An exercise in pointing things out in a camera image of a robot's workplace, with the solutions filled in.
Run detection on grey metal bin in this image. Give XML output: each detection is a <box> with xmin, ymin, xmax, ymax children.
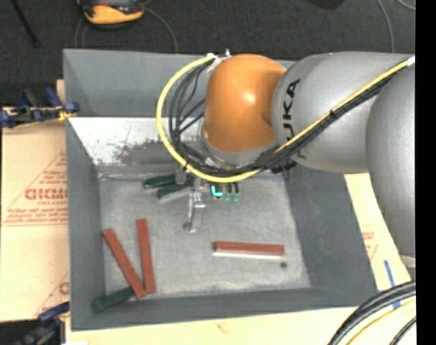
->
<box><xmin>62</xmin><ymin>47</ymin><xmax>379</xmax><ymax>331</ymax></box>

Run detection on brown cardboard board red print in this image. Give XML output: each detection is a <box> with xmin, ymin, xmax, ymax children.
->
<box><xmin>0</xmin><ymin>116</ymin><xmax>71</xmax><ymax>323</ymax></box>

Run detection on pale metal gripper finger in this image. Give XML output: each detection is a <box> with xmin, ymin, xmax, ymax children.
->
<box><xmin>194</xmin><ymin>198</ymin><xmax>207</xmax><ymax>234</ymax></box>
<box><xmin>182</xmin><ymin>192</ymin><xmax>199</xmax><ymax>234</ymax></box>

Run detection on red-brown flat block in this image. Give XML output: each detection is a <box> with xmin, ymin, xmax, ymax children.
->
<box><xmin>212</xmin><ymin>240</ymin><xmax>286</xmax><ymax>260</ymax></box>
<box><xmin>135</xmin><ymin>218</ymin><xmax>158</xmax><ymax>295</ymax></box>
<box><xmin>101</xmin><ymin>228</ymin><xmax>147</xmax><ymax>300</ymax></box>

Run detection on dark green flat block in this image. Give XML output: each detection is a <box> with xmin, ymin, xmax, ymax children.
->
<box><xmin>142</xmin><ymin>174</ymin><xmax>178</xmax><ymax>190</ymax></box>
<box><xmin>91</xmin><ymin>286</ymin><xmax>136</xmax><ymax>314</ymax></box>

